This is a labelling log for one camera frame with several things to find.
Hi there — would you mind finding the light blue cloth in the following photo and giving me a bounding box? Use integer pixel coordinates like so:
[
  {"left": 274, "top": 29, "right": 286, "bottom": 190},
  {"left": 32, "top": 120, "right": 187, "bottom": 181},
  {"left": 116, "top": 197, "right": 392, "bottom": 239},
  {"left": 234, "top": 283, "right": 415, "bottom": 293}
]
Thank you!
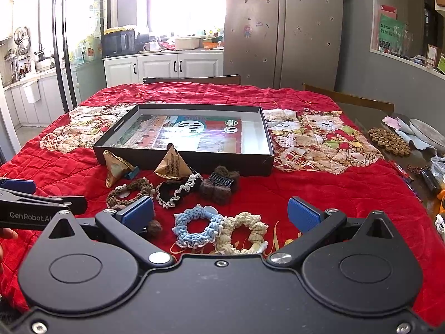
[{"left": 392, "top": 125, "right": 436, "bottom": 151}]

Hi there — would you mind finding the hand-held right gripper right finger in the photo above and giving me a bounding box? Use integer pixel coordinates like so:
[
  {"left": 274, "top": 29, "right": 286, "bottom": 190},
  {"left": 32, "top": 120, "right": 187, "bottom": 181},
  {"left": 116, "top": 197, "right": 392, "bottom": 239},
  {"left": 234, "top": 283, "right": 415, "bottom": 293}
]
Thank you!
[{"left": 267, "top": 197, "right": 406, "bottom": 269}]

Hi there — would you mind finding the black white-trimmed scrunchie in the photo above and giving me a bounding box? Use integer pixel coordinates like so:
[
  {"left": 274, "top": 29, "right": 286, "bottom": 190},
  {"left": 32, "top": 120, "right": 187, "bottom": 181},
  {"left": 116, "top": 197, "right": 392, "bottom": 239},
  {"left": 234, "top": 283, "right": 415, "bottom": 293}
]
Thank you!
[{"left": 155, "top": 173, "right": 204, "bottom": 210}]

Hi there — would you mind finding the green poster card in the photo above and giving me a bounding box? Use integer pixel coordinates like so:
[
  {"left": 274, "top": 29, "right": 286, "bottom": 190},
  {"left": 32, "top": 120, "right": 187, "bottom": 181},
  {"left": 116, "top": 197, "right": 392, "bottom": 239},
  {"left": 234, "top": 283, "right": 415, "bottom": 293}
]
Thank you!
[{"left": 378, "top": 14, "right": 407, "bottom": 55}]

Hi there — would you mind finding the cream crochet scrunchie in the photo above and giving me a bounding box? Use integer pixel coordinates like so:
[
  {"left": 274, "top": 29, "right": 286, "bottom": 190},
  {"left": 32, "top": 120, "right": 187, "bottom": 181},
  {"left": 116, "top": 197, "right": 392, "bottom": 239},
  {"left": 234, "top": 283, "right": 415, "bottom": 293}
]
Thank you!
[{"left": 213, "top": 212, "right": 268, "bottom": 256}]

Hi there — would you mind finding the steel pot lid rack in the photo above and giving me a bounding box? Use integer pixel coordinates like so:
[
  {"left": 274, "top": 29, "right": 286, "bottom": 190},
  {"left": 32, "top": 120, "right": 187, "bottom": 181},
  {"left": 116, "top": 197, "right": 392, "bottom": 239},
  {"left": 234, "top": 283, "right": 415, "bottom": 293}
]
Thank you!
[{"left": 14, "top": 25, "right": 32, "bottom": 56}]

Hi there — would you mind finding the brown fuzzy hair claw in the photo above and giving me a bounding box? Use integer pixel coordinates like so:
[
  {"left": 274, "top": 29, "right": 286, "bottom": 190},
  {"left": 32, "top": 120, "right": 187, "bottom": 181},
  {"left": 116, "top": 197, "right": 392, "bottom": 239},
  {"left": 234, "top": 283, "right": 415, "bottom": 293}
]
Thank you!
[
  {"left": 144, "top": 218, "right": 162, "bottom": 239},
  {"left": 199, "top": 165, "right": 241, "bottom": 205}
]

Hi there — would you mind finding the white sideboard cabinet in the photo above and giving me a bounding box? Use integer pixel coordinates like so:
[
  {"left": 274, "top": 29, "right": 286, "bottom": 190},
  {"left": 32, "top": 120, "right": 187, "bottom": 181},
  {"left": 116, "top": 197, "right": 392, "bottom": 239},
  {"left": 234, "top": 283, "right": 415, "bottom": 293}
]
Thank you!
[{"left": 102, "top": 49, "right": 225, "bottom": 88}]

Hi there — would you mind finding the blue crochet scrunchie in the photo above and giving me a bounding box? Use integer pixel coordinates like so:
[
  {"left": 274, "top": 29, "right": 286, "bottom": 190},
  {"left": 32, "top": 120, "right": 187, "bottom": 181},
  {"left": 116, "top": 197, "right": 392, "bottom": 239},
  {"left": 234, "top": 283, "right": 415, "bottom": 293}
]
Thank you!
[{"left": 173, "top": 206, "right": 225, "bottom": 250}]

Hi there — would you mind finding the grey plate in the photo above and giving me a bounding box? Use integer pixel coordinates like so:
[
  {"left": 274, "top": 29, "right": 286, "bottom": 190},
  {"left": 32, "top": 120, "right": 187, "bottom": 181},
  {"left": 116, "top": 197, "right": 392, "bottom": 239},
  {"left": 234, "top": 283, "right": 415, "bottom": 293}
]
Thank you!
[{"left": 409, "top": 118, "right": 442, "bottom": 147}]

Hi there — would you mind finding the red bear-print blanket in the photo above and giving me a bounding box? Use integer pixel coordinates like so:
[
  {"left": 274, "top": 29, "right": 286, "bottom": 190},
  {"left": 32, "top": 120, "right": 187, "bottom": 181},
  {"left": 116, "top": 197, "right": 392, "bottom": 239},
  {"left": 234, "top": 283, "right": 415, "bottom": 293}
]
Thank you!
[{"left": 0, "top": 83, "right": 445, "bottom": 321}]

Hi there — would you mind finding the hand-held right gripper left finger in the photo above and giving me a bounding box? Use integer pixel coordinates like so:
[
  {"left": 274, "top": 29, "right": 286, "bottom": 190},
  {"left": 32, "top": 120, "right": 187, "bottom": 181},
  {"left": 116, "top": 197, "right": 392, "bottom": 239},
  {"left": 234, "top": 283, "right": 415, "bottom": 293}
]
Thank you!
[{"left": 42, "top": 197, "right": 176, "bottom": 269}]

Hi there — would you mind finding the gold triangular packet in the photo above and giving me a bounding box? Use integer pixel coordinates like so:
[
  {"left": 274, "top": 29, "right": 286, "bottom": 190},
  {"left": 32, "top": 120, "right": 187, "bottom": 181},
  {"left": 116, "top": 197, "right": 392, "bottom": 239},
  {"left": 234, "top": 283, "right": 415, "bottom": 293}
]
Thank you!
[
  {"left": 154, "top": 143, "right": 194, "bottom": 183},
  {"left": 103, "top": 149, "right": 135, "bottom": 187}
]

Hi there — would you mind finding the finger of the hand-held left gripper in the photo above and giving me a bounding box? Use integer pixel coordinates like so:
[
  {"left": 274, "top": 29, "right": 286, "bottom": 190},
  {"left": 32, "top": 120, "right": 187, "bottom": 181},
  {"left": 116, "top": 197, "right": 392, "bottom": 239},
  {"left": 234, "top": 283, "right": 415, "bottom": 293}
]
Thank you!
[
  {"left": 0, "top": 178, "right": 37, "bottom": 196},
  {"left": 0, "top": 188, "right": 87, "bottom": 214}
]

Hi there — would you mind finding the silver refrigerator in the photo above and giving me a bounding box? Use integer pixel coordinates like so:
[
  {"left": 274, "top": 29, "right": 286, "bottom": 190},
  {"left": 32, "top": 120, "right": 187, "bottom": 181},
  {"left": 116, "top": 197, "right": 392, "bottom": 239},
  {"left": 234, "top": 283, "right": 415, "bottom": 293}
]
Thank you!
[{"left": 223, "top": 0, "right": 345, "bottom": 91}]

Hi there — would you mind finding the black microwave oven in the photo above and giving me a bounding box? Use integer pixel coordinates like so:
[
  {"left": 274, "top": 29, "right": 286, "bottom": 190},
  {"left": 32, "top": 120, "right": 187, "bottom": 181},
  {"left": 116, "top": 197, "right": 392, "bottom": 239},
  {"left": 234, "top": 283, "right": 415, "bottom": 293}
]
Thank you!
[{"left": 101, "top": 30, "right": 140, "bottom": 58}]

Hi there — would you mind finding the white hanging bin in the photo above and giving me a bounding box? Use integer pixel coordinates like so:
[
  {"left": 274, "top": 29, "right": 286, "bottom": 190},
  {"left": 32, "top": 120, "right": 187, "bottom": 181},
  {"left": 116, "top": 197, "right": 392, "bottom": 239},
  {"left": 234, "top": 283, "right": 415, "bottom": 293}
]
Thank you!
[{"left": 22, "top": 80, "right": 41, "bottom": 104}]

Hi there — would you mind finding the black cardboard box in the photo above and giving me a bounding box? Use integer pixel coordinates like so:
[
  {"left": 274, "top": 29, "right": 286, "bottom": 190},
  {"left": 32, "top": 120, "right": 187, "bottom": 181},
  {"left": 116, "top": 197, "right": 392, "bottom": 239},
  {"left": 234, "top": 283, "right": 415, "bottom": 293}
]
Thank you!
[{"left": 92, "top": 103, "right": 275, "bottom": 177}]

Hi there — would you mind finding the brown crochet scrunchie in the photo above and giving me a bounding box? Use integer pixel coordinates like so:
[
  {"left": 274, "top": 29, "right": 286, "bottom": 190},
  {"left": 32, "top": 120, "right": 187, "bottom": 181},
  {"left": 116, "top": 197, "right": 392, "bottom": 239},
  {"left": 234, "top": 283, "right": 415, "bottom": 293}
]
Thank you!
[{"left": 106, "top": 177, "right": 155, "bottom": 211}]

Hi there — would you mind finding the white plastic basin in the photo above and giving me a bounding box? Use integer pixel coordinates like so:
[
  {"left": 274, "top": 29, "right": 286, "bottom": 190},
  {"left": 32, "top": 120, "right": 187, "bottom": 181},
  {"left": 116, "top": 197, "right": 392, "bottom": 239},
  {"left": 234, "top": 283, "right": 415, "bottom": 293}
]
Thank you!
[{"left": 174, "top": 36, "right": 202, "bottom": 50}]

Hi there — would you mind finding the black sliding door frame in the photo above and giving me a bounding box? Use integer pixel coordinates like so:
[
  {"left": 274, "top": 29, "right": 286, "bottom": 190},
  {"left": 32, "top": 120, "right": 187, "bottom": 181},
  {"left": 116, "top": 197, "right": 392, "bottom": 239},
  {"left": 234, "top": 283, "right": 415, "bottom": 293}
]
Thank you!
[{"left": 52, "top": 0, "right": 79, "bottom": 112}]

